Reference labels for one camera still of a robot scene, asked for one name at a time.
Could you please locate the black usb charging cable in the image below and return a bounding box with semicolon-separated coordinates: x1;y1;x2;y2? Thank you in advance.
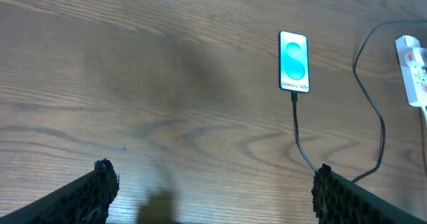
290;19;427;184

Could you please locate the white usb wall charger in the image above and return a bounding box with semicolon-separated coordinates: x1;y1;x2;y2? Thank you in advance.
404;47;426;68

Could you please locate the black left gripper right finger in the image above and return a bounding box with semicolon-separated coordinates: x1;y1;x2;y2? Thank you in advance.
312;164;426;224

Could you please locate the blue smartphone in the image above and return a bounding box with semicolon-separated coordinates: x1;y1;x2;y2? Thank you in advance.
278;31;310;93

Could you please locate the white power strip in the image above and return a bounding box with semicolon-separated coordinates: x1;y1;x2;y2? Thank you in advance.
395;35;426;107

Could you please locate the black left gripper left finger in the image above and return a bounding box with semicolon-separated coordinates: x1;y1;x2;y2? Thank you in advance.
1;159;119;224

